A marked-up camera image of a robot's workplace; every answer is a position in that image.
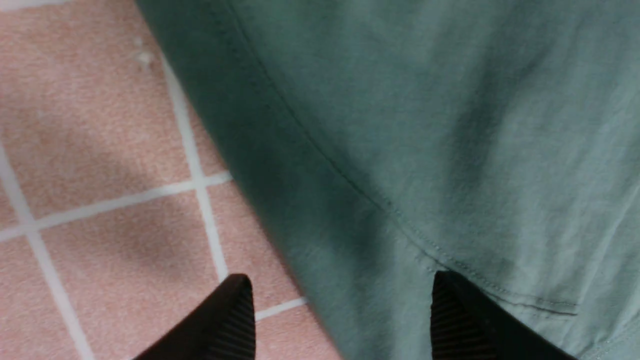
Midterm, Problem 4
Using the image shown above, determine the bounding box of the pink checkered tablecloth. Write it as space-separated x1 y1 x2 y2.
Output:
0 0 339 360

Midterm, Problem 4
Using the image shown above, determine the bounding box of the green long-sleeved shirt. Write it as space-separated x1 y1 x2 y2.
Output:
137 0 640 360

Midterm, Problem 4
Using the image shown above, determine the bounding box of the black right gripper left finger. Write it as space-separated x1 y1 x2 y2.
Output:
135 273 257 360

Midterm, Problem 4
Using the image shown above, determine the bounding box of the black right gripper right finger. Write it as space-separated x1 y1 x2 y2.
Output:
430 271 574 360

